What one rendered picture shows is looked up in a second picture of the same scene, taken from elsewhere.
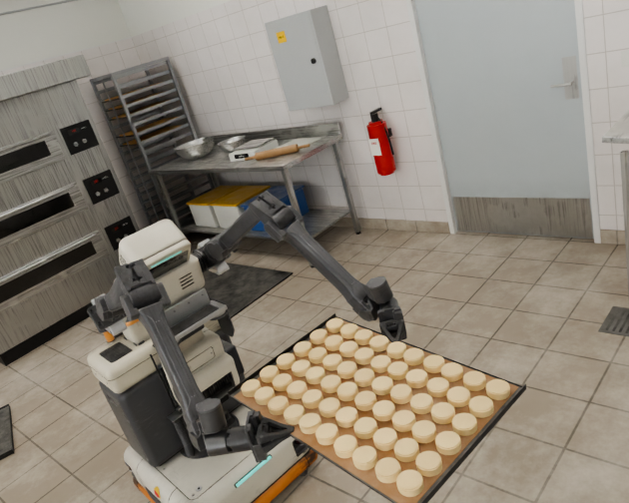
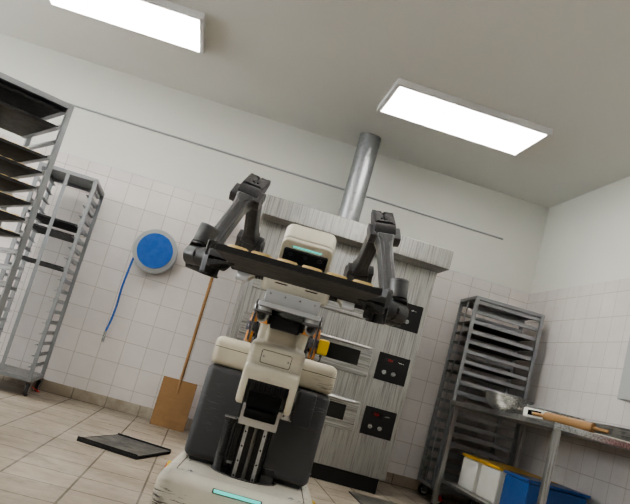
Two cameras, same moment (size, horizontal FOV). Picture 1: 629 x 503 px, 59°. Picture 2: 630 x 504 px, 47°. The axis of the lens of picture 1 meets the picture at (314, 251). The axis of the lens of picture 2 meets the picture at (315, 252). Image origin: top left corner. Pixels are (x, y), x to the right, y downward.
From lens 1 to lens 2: 169 cm
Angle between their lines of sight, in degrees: 47
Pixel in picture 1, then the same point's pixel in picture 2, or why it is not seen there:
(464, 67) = not seen: outside the picture
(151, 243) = (307, 234)
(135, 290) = (246, 184)
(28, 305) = not seen: hidden behind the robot
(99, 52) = (489, 287)
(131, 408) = (210, 380)
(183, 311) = (291, 304)
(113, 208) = (387, 395)
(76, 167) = (383, 337)
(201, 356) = (278, 356)
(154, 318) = (239, 199)
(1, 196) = not seen: hidden behind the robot
